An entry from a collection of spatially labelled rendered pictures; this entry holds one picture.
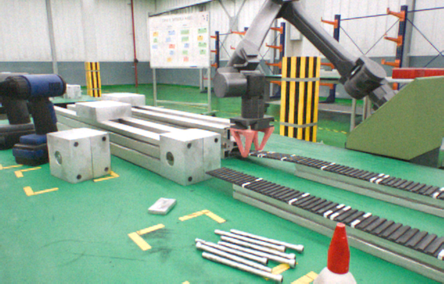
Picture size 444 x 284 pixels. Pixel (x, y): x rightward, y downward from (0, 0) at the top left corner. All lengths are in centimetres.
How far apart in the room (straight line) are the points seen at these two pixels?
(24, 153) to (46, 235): 41
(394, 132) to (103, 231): 75
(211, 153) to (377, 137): 49
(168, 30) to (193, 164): 636
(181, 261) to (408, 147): 69
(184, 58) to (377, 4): 488
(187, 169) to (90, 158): 22
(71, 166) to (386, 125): 77
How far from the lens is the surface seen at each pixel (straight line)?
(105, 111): 103
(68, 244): 53
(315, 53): 420
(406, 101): 97
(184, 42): 672
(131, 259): 47
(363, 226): 49
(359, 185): 70
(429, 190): 67
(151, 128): 91
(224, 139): 87
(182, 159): 68
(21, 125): 117
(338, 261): 30
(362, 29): 941
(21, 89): 92
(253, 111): 82
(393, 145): 100
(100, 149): 79
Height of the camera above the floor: 102
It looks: 12 degrees down
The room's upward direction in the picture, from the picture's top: straight up
